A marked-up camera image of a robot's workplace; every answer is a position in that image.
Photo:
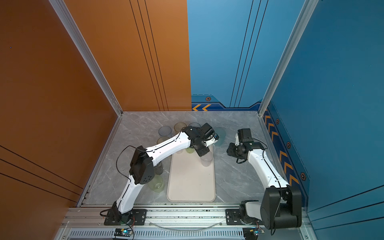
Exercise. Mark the clear plastic cup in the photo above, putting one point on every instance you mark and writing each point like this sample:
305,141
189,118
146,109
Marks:
207,159

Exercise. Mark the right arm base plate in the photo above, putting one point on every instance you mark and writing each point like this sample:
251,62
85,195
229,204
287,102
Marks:
235,217

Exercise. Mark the green circuit board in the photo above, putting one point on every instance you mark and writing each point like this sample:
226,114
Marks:
252,233
123,234

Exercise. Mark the left green circuit board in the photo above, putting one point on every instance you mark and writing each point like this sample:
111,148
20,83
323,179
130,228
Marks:
123,234

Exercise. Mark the light green dotted cup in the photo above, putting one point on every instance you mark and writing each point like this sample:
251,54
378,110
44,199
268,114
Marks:
156,184

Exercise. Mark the amber tall tumbler back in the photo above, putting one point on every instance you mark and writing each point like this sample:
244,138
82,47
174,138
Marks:
178,127

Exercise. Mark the teal textured tumbler right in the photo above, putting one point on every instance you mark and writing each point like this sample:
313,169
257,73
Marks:
221,132

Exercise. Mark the aluminium corner post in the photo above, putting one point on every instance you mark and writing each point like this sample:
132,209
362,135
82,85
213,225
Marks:
295,36
75,34

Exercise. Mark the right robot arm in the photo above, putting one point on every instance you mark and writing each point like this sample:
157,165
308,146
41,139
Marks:
281,206

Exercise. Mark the light blue clear tumbler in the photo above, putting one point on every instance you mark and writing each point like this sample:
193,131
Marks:
195,124

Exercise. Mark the left aluminium corner post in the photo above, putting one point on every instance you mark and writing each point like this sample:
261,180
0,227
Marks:
75,34

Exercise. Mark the aluminium front rail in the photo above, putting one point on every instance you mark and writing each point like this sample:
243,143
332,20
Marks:
173,222

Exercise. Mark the grey-blue frosted tumbler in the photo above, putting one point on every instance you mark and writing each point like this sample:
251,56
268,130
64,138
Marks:
165,131

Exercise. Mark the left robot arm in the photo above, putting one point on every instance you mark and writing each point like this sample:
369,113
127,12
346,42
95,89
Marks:
144,160

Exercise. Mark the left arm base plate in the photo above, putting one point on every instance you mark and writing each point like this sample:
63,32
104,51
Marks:
135,217

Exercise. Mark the white rectangular tray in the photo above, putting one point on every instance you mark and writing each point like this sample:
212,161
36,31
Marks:
189,180

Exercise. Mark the right green circuit board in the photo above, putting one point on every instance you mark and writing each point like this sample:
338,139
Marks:
252,233

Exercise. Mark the small green faceted glass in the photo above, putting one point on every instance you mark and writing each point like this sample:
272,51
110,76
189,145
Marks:
190,150

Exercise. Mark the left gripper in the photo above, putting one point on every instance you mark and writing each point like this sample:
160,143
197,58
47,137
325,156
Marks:
202,153

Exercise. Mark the dark smoky tumbler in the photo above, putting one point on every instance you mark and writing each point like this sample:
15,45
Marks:
159,169

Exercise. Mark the right aluminium corner post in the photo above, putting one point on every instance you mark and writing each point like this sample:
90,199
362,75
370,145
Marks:
295,36

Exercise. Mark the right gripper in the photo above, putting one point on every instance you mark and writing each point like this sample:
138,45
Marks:
230,150

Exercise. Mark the yellow tumbler near tray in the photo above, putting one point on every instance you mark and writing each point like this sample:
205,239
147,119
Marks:
162,139

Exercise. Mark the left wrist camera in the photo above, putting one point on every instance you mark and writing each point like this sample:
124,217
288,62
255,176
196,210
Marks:
214,138

